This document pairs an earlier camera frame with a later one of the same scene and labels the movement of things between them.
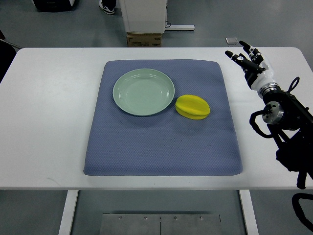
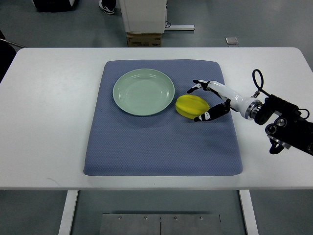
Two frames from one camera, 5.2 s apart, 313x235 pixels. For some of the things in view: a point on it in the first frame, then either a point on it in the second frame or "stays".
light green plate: (144, 92) stays
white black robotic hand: (256, 70) to (250, 108)
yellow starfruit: (192, 107) stays
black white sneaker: (107, 6) stays
